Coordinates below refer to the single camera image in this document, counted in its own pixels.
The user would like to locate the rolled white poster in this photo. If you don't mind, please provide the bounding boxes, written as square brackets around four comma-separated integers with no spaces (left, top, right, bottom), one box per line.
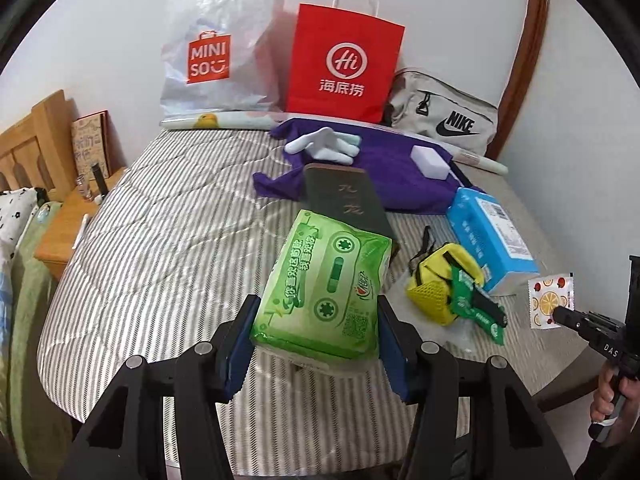
[159,111,508,176]

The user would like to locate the yellow mesh pouch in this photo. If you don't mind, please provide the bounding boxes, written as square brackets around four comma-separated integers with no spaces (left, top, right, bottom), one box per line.
[405,226,486,326]

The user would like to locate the dark green tin box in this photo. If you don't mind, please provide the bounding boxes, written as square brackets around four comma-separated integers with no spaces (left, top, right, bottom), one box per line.
[302,162,401,256]

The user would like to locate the green tissue pack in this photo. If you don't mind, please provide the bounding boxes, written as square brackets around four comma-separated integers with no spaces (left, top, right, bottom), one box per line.
[250,209,393,361]

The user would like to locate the striped quilted cover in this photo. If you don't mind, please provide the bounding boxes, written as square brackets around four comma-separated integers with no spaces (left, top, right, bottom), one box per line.
[37,127,601,476]

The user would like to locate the wooden door frame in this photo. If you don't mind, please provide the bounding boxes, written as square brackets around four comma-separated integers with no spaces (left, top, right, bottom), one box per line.
[492,0,551,161]

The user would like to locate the green packet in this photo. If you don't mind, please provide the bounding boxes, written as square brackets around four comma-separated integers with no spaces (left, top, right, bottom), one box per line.
[447,265,506,346]

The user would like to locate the white sponge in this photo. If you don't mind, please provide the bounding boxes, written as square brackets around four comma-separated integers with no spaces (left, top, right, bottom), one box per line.
[410,144,453,179]

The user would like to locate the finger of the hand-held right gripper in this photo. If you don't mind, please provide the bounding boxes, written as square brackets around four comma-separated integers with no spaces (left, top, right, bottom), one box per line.
[550,306,608,341]

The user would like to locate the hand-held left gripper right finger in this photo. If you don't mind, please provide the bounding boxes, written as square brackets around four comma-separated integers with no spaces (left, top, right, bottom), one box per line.
[377,294,576,480]

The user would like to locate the purple cloth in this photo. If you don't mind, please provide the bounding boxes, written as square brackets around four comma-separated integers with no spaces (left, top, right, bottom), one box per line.
[251,117,486,216]

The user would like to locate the orange fruit print sachet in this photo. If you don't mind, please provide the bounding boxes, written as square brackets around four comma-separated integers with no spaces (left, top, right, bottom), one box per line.
[527,272,576,331]

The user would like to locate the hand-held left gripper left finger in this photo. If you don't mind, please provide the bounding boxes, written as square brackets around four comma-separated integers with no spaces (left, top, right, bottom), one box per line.
[55,294,261,480]

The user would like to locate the spotted white pillow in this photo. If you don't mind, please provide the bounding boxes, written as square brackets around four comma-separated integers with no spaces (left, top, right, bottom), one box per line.
[0,187,42,271]

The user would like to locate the red paper bag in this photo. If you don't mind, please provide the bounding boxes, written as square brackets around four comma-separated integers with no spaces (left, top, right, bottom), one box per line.
[286,0,406,123]

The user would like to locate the patterned book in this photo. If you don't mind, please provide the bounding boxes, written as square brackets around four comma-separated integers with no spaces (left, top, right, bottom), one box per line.
[70,110,113,186]

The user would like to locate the white plastic shopping bag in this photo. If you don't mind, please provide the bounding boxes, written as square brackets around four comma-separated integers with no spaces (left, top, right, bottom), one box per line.
[159,0,288,121]

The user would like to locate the wooden nightstand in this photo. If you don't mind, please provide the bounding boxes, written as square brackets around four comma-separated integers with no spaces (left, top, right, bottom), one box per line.
[34,167,126,281]

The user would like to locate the wooden headboard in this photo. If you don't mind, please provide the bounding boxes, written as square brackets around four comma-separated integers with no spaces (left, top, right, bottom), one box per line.
[0,89,78,196]

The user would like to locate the beige waist bag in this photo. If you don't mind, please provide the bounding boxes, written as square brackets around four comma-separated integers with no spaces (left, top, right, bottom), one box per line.
[382,69,500,158]

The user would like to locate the green blanket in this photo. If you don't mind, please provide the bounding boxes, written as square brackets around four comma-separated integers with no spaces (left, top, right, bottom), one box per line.
[0,200,76,461]

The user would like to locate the blue tissue box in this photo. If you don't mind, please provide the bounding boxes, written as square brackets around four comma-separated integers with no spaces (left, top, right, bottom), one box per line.
[445,186,541,296]

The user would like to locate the person's right hand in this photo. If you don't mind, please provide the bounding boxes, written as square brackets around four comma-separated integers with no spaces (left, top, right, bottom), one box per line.
[590,360,626,423]

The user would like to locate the small black bottle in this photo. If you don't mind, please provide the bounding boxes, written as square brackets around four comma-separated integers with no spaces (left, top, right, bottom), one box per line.
[90,162,112,198]

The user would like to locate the person's right forearm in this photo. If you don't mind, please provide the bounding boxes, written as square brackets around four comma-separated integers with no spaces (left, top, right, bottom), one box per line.
[575,410,640,480]

